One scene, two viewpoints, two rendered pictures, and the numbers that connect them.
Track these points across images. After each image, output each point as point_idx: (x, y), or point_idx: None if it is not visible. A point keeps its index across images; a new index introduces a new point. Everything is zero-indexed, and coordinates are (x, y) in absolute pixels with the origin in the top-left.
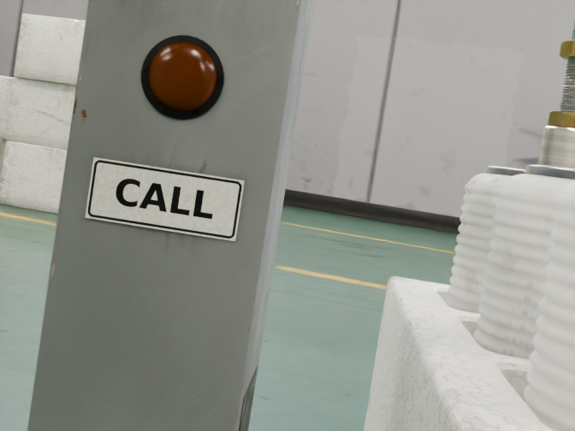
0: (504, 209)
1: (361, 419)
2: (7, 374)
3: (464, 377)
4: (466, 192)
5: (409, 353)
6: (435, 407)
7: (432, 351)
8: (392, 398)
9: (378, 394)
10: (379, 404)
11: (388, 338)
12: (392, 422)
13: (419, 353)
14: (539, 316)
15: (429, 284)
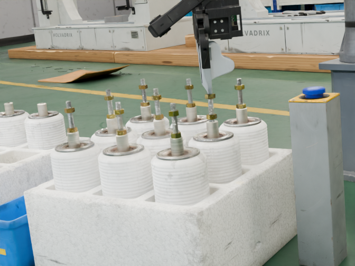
0: (239, 145)
1: None
2: None
3: (273, 160)
4: (201, 163)
5: (258, 179)
6: (282, 161)
7: (267, 166)
8: (248, 202)
9: (224, 229)
10: (230, 227)
11: (224, 211)
12: (253, 202)
13: (267, 169)
14: (262, 148)
15: (189, 208)
